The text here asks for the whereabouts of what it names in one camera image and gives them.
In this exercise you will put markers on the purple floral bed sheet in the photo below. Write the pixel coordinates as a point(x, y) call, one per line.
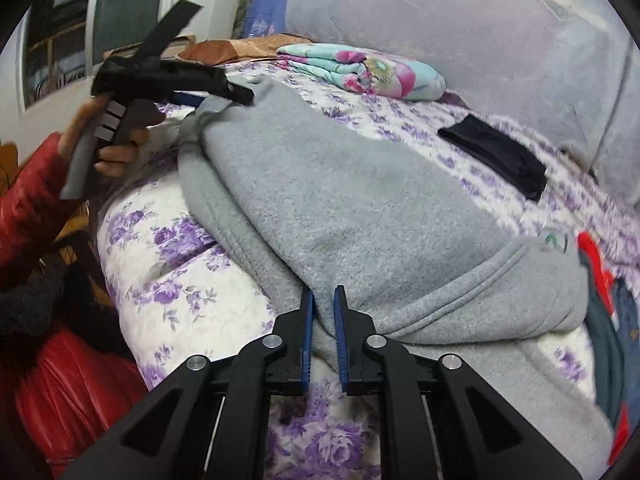
point(200, 290)

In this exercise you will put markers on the person's red jacket torso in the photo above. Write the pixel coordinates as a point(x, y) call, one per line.
point(65, 400)

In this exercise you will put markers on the red garment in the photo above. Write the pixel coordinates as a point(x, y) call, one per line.
point(597, 265)

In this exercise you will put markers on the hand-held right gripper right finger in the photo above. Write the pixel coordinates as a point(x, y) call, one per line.
point(341, 340)

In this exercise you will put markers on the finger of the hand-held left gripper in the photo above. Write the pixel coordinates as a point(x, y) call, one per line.
point(187, 97)
point(235, 91)

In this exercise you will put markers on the black folded cloth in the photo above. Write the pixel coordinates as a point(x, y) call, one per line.
point(500, 152)

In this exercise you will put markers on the grey sweatshirt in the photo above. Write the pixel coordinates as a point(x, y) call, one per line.
point(350, 185)

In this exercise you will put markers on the folded turquoise floral blanket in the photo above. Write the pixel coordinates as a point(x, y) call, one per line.
point(360, 67)

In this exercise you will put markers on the brown orange pillow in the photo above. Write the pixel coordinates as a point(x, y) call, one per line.
point(225, 51)

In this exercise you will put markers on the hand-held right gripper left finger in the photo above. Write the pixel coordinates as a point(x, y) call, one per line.
point(307, 340)

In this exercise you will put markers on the dark teal garment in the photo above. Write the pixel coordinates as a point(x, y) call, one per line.
point(602, 355)

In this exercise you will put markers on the black knit scarf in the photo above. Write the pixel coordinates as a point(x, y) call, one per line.
point(45, 295)

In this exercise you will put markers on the person's left forearm red sleeve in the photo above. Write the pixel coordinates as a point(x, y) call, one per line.
point(30, 210)

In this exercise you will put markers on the window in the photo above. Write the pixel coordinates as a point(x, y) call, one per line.
point(55, 45)

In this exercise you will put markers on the lavender embossed bedding cover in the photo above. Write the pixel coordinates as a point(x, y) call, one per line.
point(450, 25)

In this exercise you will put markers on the person's left hand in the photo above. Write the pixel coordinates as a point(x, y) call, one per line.
point(122, 152)

